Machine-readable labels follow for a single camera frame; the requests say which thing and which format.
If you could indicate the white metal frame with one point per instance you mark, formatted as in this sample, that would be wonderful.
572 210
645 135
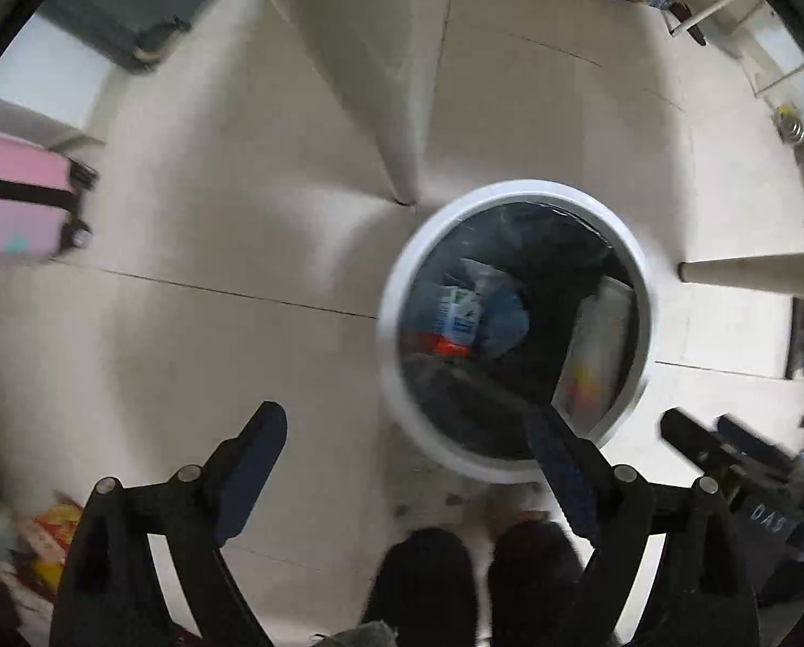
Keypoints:
725 8

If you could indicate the pink suitcase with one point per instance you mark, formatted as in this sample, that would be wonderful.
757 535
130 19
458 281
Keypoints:
11 215

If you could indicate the round metal cans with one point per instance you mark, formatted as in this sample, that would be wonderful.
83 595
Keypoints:
796 125

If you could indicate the white table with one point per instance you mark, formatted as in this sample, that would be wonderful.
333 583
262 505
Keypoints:
375 81

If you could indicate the white cabinet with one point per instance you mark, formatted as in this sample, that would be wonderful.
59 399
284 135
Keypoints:
38 81

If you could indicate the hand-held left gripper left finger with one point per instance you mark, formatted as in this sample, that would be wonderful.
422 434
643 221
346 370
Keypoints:
250 468

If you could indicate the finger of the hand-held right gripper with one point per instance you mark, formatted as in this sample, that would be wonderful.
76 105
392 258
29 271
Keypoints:
688 435
752 441

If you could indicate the colourful snack packets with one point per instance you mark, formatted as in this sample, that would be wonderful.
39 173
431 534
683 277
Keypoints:
51 532

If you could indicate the black bin liner bag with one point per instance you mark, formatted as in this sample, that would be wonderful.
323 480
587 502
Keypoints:
543 249

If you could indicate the long white pink box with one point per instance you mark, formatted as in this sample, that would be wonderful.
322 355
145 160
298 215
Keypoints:
600 350

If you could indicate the red wrapper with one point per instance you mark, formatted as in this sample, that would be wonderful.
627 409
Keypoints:
442 346

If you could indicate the grey suitcase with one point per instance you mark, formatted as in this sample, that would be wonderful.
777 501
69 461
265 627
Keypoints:
125 0

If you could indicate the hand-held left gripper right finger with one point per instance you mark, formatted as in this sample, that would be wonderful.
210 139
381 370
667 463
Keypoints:
563 468

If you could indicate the blue plastic wrapper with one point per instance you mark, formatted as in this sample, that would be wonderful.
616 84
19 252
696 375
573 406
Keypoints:
507 317

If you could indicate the white round trash bin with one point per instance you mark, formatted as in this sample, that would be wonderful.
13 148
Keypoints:
442 448

